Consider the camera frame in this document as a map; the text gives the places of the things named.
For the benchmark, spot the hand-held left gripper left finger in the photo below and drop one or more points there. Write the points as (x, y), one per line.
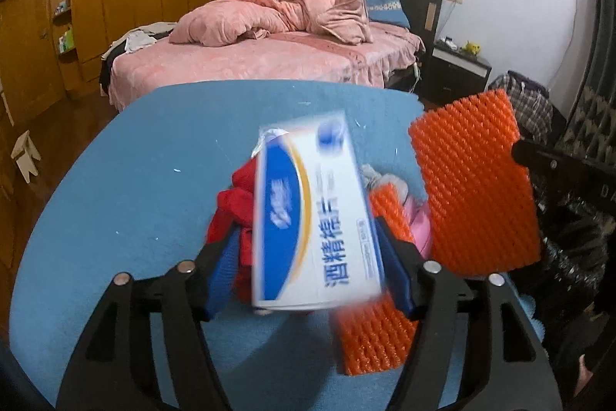
(221, 286)

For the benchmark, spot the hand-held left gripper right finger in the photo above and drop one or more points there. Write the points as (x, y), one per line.
(399, 286)

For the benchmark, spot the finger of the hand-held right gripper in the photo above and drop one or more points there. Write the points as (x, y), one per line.
(553, 165)

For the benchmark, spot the orange foam net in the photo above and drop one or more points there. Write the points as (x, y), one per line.
(471, 180)
(370, 334)

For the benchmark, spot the red cloth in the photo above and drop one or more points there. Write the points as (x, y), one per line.
(236, 209)

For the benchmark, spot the white and blue box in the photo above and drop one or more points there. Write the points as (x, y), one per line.
(313, 223)

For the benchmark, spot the plaid bag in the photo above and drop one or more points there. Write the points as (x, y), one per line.
(527, 117)

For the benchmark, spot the pink wrapper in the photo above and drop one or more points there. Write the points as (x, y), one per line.
(418, 223)

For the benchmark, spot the dark purple bag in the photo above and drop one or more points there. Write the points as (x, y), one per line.
(529, 83)

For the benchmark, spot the grey cloth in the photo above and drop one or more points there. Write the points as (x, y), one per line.
(375, 176)

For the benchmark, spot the dark nightstand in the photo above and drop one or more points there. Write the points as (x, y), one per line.
(457, 74)

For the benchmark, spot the yellow plush toy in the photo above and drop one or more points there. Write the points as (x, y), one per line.
(472, 48)

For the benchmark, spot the white remote control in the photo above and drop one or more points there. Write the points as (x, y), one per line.
(450, 43)

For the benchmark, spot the white power strip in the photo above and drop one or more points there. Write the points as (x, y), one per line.
(415, 71)

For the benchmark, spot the bed with dark headboard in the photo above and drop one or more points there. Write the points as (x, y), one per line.
(240, 59)

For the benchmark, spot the blue pillow with white band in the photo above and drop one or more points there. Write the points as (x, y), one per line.
(387, 6)

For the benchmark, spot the small wooden stool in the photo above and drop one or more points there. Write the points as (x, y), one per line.
(25, 156)

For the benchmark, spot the pile of clothes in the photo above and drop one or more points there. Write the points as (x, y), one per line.
(139, 38)

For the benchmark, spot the pink quilt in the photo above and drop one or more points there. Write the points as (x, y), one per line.
(216, 23)

